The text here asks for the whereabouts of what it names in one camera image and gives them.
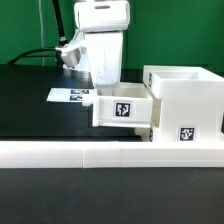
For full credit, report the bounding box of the white drawer cabinet frame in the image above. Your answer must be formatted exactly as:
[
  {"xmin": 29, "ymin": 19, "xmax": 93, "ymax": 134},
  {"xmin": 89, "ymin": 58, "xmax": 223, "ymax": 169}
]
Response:
[{"xmin": 143, "ymin": 65, "xmax": 224, "ymax": 142}]

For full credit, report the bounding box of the white drawer box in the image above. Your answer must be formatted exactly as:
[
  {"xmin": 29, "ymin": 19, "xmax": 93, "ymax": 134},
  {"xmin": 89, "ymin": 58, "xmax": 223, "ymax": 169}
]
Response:
[
  {"xmin": 82, "ymin": 82, "xmax": 153, "ymax": 128},
  {"xmin": 134, "ymin": 122, "xmax": 161, "ymax": 143}
]

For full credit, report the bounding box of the printed marker sheet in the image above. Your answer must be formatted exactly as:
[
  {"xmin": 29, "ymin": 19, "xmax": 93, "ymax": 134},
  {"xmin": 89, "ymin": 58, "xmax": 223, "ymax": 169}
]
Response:
[{"xmin": 47, "ymin": 88, "xmax": 94, "ymax": 102}]

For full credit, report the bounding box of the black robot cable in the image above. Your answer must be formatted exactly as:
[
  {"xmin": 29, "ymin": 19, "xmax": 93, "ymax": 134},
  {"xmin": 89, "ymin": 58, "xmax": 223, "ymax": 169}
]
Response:
[{"xmin": 7, "ymin": 0, "xmax": 70, "ymax": 66}]

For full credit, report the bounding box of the white L-shaped fence wall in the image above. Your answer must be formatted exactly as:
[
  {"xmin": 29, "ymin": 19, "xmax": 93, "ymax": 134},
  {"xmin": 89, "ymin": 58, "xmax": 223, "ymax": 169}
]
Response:
[{"xmin": 0, "ymin": 141, "xmax": 224, "ymax": 168}]

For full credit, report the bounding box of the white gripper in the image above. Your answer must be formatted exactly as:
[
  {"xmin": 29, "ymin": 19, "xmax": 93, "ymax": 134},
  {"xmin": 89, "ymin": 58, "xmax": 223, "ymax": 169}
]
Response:
[{"xmin": 85, "ymin": 32, "xmax": 123, "ymax": 88}]

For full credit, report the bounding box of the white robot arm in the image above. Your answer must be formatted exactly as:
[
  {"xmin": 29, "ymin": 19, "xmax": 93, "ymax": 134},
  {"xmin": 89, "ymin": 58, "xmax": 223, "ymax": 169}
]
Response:
[{"xmin": 57, "ymin": 0, "xmax": 130, "ymax": 88}]

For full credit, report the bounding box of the white front drawer box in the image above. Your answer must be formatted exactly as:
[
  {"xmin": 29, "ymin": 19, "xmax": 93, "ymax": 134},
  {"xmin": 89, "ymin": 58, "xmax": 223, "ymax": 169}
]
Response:
[{"xmin": 134, "ymin": 122, "xmax": 161, "ymax": 143}]

